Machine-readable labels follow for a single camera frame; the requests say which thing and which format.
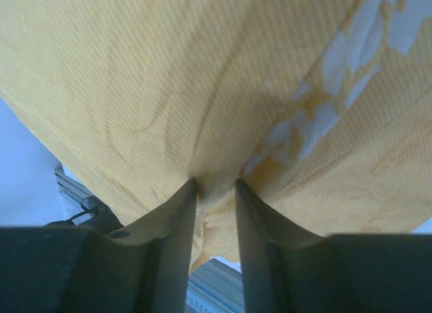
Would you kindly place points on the orange Mickey Mouse pillowcase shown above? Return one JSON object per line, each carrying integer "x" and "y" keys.
{"x": 322, "y": 106}

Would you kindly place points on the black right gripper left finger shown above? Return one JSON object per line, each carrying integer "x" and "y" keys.
{"x": 142, "y": 267}

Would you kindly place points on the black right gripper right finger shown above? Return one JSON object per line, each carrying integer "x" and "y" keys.
{"x": 286, "y": 268}

